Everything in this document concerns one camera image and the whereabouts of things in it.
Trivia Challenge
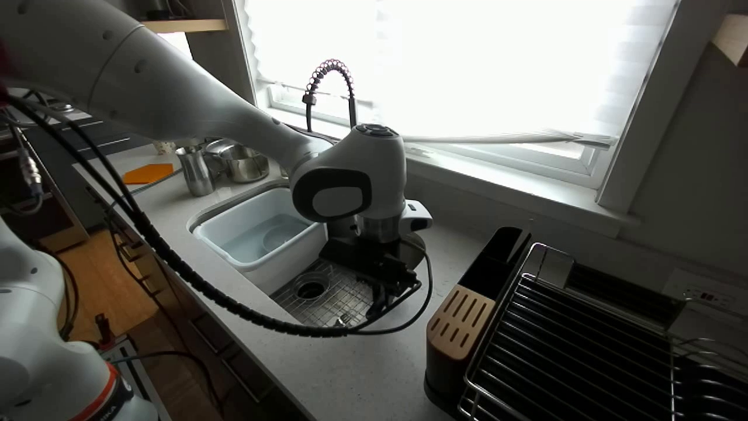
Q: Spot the white plastic wash basin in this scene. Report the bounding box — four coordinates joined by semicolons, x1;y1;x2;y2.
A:
193;187;330;296

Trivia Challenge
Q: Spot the orange flat scraper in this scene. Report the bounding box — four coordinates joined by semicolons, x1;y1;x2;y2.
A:
120;161;179;187

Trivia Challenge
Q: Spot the wooden shelf board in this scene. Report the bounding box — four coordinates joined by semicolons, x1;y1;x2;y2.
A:
143;15;229;35

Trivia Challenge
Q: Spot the white wall outlet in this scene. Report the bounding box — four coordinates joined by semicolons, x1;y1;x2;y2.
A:
684;282;729;310

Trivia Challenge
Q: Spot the wire sink bottom grid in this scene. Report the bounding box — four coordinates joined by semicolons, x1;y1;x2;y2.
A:
271;255;394;334

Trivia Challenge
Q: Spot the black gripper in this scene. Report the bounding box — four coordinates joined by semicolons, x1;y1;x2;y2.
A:
320;233;429;315

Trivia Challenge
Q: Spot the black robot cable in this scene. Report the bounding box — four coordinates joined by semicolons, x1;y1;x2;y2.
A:
0;90;435;339

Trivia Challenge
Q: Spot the stainless steel sink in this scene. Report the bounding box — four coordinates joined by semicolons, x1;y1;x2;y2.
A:
188;180;430;336

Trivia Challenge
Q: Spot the black coffee machine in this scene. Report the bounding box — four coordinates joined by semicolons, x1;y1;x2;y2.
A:
453;240;748;421

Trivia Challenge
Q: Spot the stainless steel pot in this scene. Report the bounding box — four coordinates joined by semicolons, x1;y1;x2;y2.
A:
203;137;271;187

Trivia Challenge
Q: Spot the black floor cable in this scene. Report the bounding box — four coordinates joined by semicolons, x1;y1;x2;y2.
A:
92;310;229;410

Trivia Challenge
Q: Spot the black plastic scoop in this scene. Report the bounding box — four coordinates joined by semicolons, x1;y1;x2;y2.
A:
363;287;406;320

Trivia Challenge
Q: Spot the narrow white pleated blind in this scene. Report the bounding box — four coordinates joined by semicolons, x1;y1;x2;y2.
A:
376;0;684;150

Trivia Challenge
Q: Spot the black holder wooden slotted top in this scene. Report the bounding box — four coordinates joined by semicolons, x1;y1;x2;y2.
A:
424;225;536;416

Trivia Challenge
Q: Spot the chrome spring neck faucet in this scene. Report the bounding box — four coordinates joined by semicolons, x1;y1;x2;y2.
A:
301;56;360;136

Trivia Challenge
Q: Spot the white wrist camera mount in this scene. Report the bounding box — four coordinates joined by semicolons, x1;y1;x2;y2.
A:
403;198;435;233

